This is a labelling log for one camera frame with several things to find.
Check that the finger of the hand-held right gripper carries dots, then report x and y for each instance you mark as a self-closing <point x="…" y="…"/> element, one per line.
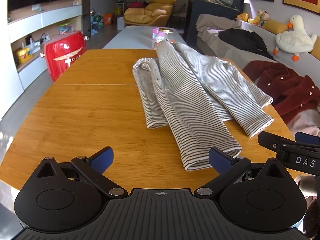
<point x="271" y="141"/>
<point x="307" y="138"/>

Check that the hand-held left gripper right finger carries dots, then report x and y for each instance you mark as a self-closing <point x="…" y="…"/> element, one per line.
<point x="221" y="158"/>

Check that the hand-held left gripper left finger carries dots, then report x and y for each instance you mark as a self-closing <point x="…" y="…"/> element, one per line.
<point x="102" y="158"/>

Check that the grey striped garment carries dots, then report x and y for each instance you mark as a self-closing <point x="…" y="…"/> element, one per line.
<point x="180" y="92"/>

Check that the pink cloth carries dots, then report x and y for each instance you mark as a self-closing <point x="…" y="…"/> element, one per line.
<point x="305" y="122"/>

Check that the dark red fleece coat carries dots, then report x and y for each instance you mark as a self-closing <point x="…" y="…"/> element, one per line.
<point x="287" y="87"/>

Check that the grey sofa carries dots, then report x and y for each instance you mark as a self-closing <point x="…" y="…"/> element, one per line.
<point x="265" y="42"/>

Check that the white duck plush toy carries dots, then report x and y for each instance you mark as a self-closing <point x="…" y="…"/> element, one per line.
<point x="295" y="38"/>

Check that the black garment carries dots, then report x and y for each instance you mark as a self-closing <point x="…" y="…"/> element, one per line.
<point x="242" y="38"/>

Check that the red drum-shaped stool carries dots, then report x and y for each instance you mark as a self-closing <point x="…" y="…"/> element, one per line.
<point x="65" y="55"/>

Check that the yellow pillow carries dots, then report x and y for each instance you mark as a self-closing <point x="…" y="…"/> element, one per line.
<point x="275" y="26"/>

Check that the small plush doll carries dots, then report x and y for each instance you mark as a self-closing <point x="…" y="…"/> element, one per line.
<point x="262" y="17"/>

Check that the white marble coffee table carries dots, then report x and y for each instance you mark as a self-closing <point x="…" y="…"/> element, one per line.
<point x="135" y="36"/>

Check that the small yellow plush toy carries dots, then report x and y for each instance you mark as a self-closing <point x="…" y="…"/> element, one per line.
<point x="242" y="17"/>

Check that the yellow toy box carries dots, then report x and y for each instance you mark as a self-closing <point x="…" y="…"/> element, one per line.
<point x="23" y="55"/>

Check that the beige blanket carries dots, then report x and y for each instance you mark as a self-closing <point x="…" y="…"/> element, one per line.
<point x="212" y="23"/>

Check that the clear plastic storage box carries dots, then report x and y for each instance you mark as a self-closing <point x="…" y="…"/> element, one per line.
<point x="67" y="28"/>

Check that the clear snack jar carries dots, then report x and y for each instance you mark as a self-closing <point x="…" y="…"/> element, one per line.
<point x="162" y="35"/>

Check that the green watermelon ball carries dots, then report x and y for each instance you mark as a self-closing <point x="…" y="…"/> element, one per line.
<point x="98" y="18"/>

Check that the orange bucket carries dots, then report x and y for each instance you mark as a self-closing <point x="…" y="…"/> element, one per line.
<point x="108" y="18"/>

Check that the dark fish tank cabinet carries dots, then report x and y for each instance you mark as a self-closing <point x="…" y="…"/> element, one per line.
<point x="200" y="17"/>

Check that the white wooden tv cabinet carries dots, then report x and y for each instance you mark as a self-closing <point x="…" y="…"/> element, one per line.
<point x="30" y="22"/>

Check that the yellow leather armchair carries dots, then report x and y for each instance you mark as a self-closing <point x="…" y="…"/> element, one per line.
<point x="150" y="11"/>

